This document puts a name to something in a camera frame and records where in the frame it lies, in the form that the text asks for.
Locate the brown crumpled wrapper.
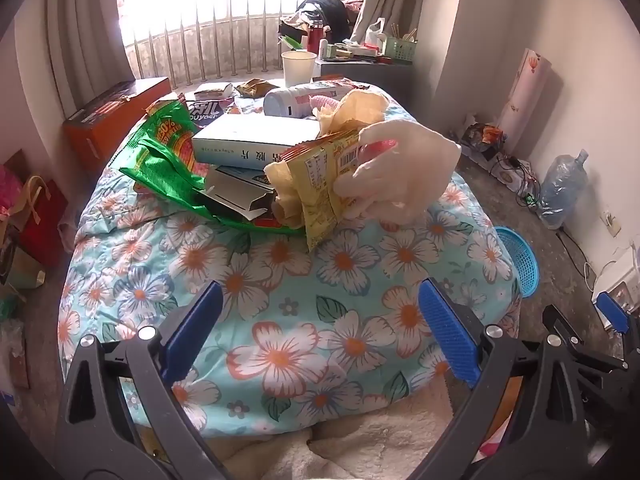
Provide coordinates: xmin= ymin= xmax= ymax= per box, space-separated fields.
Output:
xmin=235 ymin=79 xmax=278 ymax=98

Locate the long white carton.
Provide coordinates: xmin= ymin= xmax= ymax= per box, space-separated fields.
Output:
xmin=202 ymin=164 xmax=276 ymax=222

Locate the orange cardboard box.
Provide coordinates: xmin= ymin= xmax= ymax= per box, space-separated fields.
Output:
xmin=62 ymin=77 xmax=172 ymax=173

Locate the white rolled mat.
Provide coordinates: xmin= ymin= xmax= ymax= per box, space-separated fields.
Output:
xmin=497 ymin=48 xmax=551 ymax=146

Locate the pink gift bag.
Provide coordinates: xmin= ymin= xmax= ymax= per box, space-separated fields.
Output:
xmin=0 ymin=162 xmax=31 ymax=211

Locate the blue plastic basket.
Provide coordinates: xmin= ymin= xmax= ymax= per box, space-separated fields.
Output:
xmin=495 ymin=226 xmax=540 ymax=298

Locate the beige plastic bag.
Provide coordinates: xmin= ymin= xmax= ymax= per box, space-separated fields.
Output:
xmin=264 ymin=89 xmax=390 ymax=231

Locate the grey cabinet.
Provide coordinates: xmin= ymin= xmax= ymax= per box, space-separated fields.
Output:
xmin=312 ymin=57 xmax=416 ymax=106

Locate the grey left curtain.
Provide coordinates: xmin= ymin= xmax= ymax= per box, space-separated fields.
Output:
xmin=42 ymin=0 xmax=136 ymax=116

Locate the red gift bag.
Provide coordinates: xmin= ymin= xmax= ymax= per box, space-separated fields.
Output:
xmin=17 ymin=175 xmax=68 ymax=271

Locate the white paper cup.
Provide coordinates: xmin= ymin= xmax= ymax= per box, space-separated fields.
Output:
xmin=281 ymin=51 xmax=318 ymax=89

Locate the white and blue carton box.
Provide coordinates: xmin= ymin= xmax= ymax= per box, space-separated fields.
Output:
xmin=191 ymin=113 xmax=321 ymax=166

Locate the yellow snack packet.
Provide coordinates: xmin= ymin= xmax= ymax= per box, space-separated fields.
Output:
xmin=277 ymin=127 xmax=396 ymax=253

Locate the white plastic bottle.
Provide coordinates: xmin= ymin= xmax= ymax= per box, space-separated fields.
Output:
xmin=263 ymin=84 xmax=351 ymax=120

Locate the white device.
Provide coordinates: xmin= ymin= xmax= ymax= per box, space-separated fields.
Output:
xmin=592 ymin=250 xmax=640 ymax=306

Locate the green paper bag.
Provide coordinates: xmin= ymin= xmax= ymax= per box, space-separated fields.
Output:
xmin=0 ymin=245 xmax=46 ymax=291

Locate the orange and black snack bag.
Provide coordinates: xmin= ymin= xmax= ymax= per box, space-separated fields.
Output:
xmin=462 ymin=122 xmax=506 ymax=153

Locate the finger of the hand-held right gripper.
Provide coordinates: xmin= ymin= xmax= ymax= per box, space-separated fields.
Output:
xmin=595 ymin=291 xmax=640 ymax=356
xmin=541 ymin=304 xmax=628 ymax=368

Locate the dark purple snack bag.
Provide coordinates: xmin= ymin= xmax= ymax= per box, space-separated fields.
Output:
xmin=182 ymin=99 xmax=241 ymax=123

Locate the green snack bag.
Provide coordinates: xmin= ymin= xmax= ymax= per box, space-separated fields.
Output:
xmin=119 ymin=100 xmax=306 ymax=236

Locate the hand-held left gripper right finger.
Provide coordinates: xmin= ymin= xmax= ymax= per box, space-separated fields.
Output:
xmin=410 ymin=277 xmax=588 ymax=480

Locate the green plastic basket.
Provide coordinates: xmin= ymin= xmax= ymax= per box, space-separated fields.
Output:
xmin=382 ymin=35 xmax=418 ymax=58

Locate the large blue water jug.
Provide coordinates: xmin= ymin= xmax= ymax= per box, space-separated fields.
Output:
xmin=539 ymin=149 xmax=591 ymax=231

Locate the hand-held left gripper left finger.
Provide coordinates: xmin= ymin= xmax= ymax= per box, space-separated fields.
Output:
xmin=54 ymin=280 xmax=236 ymax=480

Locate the wall socket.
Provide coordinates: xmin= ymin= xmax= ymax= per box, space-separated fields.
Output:
xmin=600 ymin=209 xmax=623 ymax=237

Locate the metal window railing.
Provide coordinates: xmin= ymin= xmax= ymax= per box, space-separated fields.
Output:
xmin=122 ymin=0 xmax=361 ymax=88

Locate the small white box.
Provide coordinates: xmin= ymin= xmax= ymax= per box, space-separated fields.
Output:
xmin=194 ymin=83 xmax=233 ymax=101

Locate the floral light blue blanket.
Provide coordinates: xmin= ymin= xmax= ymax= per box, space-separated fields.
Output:
xmin=57 ymin=80 xmax=523 ymax=433

